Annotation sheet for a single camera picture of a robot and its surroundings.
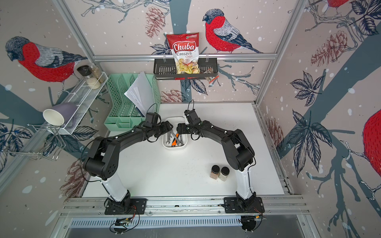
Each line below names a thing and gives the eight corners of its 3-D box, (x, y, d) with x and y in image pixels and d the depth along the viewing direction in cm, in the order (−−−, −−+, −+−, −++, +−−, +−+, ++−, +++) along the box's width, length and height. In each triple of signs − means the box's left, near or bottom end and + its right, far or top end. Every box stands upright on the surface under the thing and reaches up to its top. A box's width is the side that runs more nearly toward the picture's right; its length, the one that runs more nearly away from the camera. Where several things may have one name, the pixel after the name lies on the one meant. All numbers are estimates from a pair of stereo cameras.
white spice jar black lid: (217, 178, 84) (219, 172, 76) (221, 170, 86) (223, 165, 79) (224, 182, 82) (227, 177, 75) (227, 174, 85) (230, 169, 78)
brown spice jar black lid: (210, 179, 83) (212, 173, 76) (210, 170, 86) (211, 164, 79) (218, 179, 83) (220, 173, 76) (217, 170, 86) (219, 164, 79)
